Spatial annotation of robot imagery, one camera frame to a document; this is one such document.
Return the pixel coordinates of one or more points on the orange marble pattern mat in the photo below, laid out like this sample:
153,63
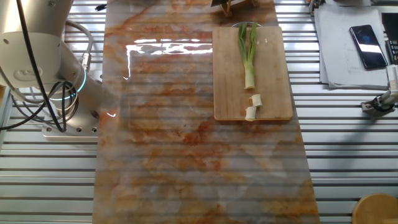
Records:
186,155

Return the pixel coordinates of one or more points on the wooden cutting board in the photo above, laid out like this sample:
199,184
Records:
230,77

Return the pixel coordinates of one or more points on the short white scallion piece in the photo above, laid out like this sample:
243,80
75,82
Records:
250,114
257,100

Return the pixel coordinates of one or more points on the green scallion stalk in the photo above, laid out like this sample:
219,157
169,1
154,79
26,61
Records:
249,74

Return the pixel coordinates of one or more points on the wooden knife rack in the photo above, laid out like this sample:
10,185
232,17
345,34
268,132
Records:
228,12

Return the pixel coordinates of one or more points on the white paper stack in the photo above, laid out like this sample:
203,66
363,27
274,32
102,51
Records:
335,46

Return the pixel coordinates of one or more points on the black smartphone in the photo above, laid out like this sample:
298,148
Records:
368,46

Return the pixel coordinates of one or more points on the metal clamp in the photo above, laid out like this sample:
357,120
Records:
381,102

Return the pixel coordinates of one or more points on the round wooden disc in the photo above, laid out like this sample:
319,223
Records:
376,210

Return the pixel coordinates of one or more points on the black keyboard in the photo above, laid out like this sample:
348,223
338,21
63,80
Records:
391,25

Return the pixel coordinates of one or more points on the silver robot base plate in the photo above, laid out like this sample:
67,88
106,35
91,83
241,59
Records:
77,133

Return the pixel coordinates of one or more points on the ribbed grey camera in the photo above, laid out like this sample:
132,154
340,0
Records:
314,4

